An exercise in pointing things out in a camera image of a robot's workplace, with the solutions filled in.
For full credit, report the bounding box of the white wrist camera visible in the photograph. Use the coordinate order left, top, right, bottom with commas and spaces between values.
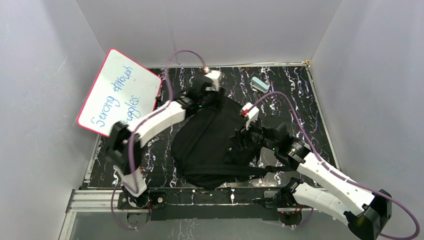
241, 102, 259, 130
203, 67, 222, 92

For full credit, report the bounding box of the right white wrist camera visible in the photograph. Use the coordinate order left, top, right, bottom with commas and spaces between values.
241, 102, 259, 130

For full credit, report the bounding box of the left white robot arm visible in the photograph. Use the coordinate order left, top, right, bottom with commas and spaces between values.
103, 70, 223, 208

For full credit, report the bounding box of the pink-framed whiteboard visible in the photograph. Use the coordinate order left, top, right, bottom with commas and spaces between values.
76, 48, 162, 137

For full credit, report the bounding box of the light blue eraser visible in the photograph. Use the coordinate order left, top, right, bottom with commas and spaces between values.
250, 76, 270, 93

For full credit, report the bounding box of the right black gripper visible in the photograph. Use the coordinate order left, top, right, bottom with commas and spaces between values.
227, 115, 277, 152

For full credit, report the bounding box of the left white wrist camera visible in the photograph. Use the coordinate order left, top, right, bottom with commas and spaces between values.
203, 67, 222, 92

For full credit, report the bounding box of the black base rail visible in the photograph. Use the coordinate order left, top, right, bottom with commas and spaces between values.
117, 187, 304, 226

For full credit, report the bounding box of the black student backpack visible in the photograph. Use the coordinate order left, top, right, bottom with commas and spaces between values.
171, 96, 293, 190

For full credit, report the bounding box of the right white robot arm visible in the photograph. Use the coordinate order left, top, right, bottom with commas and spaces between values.
230, 123, 392, 240

